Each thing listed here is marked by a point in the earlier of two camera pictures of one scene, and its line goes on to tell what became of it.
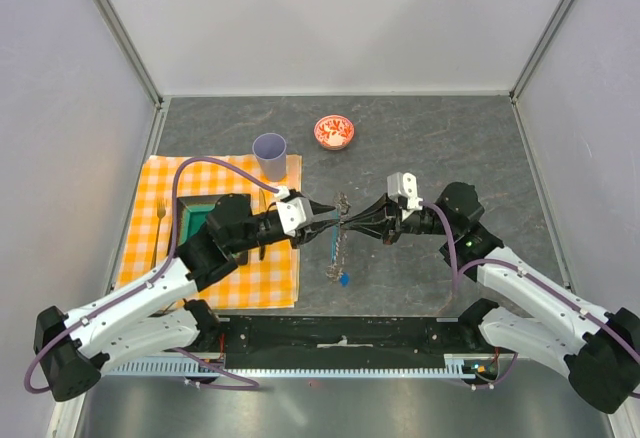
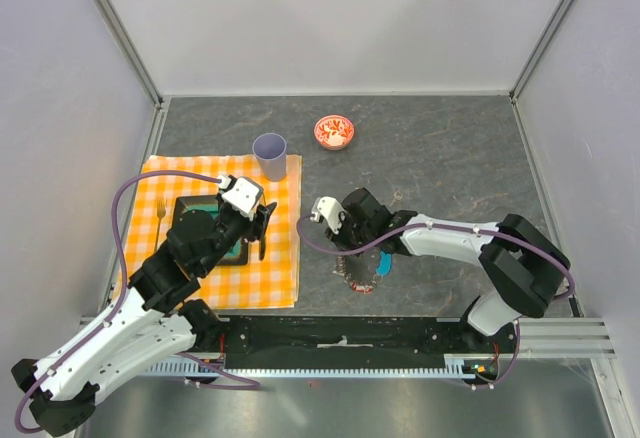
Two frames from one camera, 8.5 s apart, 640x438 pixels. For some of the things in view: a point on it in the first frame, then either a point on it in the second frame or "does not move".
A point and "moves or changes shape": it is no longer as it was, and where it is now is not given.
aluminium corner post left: (116, 28) does not move
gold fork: (161, 209) does not move
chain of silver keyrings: (335, 233) moves or changes shape
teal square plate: (192, 212) does not move
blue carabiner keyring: (334, 233) moves or changes shape
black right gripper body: (417, 222) -> (350, 235)
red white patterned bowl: (334, 132) does not move
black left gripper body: (267, 233) -> (253, 229)
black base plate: (330, 342) does not move
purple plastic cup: (270, 150) does not move
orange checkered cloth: (272, 280) does not move
